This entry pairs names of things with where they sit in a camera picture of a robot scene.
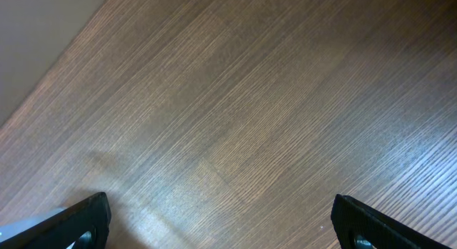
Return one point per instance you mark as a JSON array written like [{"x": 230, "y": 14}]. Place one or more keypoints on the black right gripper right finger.
[{"x": 358, "y": 225}]

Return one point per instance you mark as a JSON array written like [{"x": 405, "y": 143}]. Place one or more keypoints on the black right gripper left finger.
[{"x": 83, "y": 225}]

